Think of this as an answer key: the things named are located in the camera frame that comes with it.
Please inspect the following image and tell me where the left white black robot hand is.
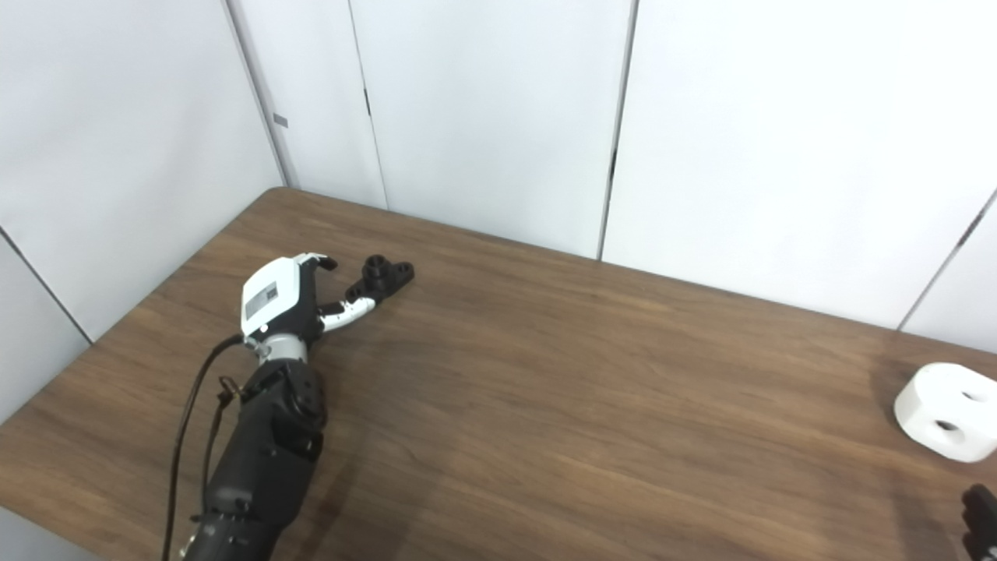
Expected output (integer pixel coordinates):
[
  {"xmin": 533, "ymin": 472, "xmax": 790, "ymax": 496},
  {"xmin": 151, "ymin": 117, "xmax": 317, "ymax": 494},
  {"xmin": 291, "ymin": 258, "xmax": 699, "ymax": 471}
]
[{"xmin": 240, "ymin": 252, "xmax": 379, "ymax": 348}]

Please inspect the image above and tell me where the left wrist thin wire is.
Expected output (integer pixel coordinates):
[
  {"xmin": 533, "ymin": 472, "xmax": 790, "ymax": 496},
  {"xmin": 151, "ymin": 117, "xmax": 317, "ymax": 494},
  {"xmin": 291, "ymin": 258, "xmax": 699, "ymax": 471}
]
[{"xmin": 201, "ymin": 377, "xmax": 244, "ymax": 507}]

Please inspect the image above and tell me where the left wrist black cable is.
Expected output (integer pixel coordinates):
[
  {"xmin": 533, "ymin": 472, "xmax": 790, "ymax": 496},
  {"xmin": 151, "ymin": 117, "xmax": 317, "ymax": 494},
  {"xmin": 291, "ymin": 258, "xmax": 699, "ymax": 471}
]
[{"xmin": 161, "ymin": 333, "xmax": 246, "ymax": 561}]

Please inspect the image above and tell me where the black flanged holder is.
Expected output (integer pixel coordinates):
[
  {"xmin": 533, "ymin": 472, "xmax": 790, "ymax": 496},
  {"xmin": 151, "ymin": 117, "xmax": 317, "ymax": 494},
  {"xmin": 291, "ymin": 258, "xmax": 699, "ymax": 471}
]
[{"xmin": 345, "ymin": 255, "xmax": 415, "ymax": 306}]

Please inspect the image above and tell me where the round white piece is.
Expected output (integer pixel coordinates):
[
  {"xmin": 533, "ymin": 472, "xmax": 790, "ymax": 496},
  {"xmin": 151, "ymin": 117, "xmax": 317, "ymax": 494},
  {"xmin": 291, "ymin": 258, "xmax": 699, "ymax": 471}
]
[{"xmin": 893, "ymin": 362, "xmax": 997, "ymax": 463}]

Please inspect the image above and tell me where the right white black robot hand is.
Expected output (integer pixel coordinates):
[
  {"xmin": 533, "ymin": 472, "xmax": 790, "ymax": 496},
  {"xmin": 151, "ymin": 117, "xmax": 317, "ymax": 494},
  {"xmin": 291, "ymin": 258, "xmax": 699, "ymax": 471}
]
[{"xmin": 961, "ymin": 483, "xmax": 997, "ymax": 561}]

